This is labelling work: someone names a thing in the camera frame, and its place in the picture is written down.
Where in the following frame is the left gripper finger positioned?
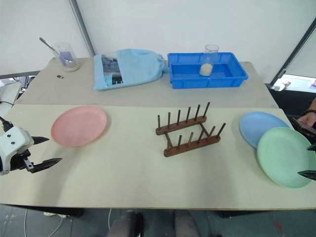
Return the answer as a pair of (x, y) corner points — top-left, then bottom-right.
(32, 158), (63, 175)
(31, 135), (50, 149)

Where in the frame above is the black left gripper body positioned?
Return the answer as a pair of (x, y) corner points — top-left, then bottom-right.
(10, 148), (35, 174)

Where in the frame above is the dark phone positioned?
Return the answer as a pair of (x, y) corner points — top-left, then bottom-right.
(289, 118), (316, 138)

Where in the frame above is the wooden dish rack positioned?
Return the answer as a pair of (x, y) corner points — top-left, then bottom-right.
(155, 102), (227, 158)

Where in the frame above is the bystander's bare hand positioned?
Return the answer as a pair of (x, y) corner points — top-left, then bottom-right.
(298, 114), (316, 131)

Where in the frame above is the green plate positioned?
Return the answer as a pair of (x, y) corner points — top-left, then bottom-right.
(256, 127), (314, 189)

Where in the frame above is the pink plate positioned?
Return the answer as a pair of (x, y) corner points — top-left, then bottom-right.
(51, 106), (108, 148)

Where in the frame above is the blue plate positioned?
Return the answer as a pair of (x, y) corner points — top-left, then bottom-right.
(239, 111), (291, 150)

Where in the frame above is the small white object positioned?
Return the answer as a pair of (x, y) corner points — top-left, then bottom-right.
(271, 82), (292, 92)

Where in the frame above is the clear beaker with purple label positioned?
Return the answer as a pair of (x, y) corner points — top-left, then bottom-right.
(51, 42), (80, 73)

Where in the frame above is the metal spoon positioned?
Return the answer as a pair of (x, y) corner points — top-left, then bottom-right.
(39, 37), (69, 64)

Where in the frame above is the light blue cloth bag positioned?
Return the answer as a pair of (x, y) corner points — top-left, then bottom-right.
(93, 48), (169, 91)

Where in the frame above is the clear beaker with grains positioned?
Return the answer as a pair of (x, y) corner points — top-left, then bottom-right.
(199, 44), (220, 77)

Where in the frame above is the blue plastic bin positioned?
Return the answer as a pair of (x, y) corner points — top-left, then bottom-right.
(167, 51), (249, 90)

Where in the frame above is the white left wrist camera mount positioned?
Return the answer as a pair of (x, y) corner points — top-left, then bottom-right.
(0, 125), (35, 176)

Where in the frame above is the white floor cable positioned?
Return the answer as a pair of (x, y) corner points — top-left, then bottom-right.
(23, 209), (67, 237)

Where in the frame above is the grey frame pole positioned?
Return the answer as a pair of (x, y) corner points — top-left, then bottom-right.
(69, 0), (96, 58)
(270, 14), (316, 86)

